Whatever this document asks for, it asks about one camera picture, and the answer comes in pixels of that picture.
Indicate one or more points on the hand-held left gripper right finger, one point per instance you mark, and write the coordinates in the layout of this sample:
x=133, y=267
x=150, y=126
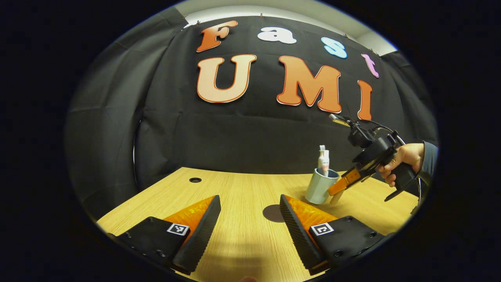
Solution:
x=297, y=235

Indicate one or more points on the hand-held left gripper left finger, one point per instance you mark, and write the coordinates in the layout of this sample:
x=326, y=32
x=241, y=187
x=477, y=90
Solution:
x=199, y=235

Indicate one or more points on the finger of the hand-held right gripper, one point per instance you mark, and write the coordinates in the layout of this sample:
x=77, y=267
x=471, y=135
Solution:
x=344, y=181

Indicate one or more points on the pale green cup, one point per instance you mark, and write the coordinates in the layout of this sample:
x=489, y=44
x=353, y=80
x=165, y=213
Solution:
x=319, y=188

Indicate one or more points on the white toothpaste tube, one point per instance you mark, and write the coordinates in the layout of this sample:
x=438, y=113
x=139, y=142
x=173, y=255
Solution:
x=325, y=162

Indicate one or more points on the dark round coaster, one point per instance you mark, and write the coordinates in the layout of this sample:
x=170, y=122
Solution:
x=272, y=214

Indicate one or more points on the wooden desktop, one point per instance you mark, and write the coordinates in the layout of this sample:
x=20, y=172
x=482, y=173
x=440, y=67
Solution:
x=242, y=192

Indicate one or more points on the black backdrop cloth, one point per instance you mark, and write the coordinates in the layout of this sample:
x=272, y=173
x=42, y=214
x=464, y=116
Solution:
x=235, y=145

